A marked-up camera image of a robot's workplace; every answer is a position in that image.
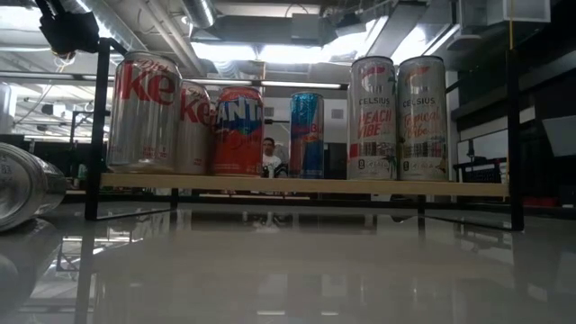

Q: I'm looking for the wooden shelf with black frame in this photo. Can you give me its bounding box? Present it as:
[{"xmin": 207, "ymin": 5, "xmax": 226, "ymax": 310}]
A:
[{"xmin": 84, "ymin": 36, "xmax": 526, "ymax": 233}]

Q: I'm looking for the black perforated tray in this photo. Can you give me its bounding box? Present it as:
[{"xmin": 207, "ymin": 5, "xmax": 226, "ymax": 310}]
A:
[{"xmin": 452, "ymin": 156, "xmax": 509, "ymax": 184}]

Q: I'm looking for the silver Diet Coke can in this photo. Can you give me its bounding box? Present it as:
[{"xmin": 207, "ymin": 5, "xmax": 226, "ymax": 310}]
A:
[
  {"xmin": 107, "ymin": 50, "xmax": 182, "ymax": 176},
  {"xmin": 175, "ymin": 80, "xmax": 212, "ymax": 176}
]

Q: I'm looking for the silver Celsius can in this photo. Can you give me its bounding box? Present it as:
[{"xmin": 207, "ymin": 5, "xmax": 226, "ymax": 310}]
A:
[{"xmin": 0, "ymin": 141, "xmax": 68, "ymax": 233}]

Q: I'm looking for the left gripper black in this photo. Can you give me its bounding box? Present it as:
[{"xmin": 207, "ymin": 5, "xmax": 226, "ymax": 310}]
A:
[{"xmin": 34, "ymin": 0, "xmax": 101, "ymax": 55}]

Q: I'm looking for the Celsius Peach Vibe can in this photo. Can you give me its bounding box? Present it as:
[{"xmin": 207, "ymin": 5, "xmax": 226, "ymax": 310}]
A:
[{"xmin": 346, "ymin": 56, "xmax": 398, "ymax": 181}]

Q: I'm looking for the Celsius Tropical Vibe can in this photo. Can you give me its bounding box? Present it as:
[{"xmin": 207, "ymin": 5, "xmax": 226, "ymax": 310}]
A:
[{"xmin": 396, "ymin": 55, "xmax": 449, "ymax": 182}]

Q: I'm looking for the red Fanta can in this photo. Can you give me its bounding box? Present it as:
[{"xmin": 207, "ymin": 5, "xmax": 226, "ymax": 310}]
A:
[{"xmin": 209, "ymin": 85, "xmax": 266, "ymax": 177}]

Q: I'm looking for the blue silver Red Bull can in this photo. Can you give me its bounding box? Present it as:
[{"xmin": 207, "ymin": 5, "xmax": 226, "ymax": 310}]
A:
[{"xmin": 289, "ymin": 92, "xmax": 325, "ymax": 180}]

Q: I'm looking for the white board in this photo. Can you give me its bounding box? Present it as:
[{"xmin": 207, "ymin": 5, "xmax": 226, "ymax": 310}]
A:
[{"xmin": 456, "ymin": 129, "xmax": 509, "ymax": 166}]

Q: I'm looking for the person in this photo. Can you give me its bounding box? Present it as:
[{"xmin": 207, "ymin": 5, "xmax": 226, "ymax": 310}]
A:
[{"xmin": 262, "ymin": 137, "xmax": 289, "ymax": 179}]

